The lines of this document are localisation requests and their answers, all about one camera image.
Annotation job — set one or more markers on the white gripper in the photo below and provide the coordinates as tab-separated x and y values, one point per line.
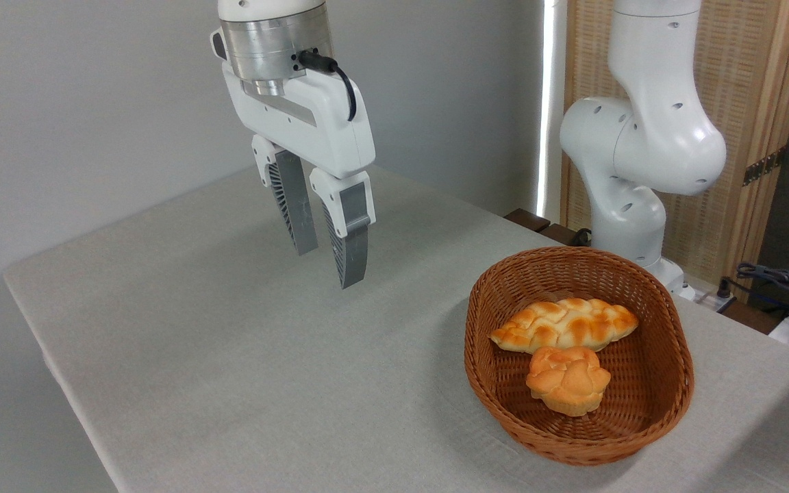
312	123

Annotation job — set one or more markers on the round orange bread roll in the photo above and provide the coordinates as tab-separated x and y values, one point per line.
568	383

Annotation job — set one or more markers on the long braided bread loaf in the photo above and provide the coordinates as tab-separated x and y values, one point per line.
566	325

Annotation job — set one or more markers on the brown wicker basket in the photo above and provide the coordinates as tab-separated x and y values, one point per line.
641	424

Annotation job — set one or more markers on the grey tablecloth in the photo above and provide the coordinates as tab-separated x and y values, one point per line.
230	342

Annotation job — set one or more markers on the dark brown wooden block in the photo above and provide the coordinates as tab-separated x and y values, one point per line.
562	234
527	219

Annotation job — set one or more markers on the white power strip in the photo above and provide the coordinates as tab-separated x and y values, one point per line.
709	298

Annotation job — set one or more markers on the wooden woven folding screen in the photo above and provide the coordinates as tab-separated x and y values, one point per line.
744	82

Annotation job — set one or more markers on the black screen hinge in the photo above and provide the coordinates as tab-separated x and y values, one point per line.
764	166

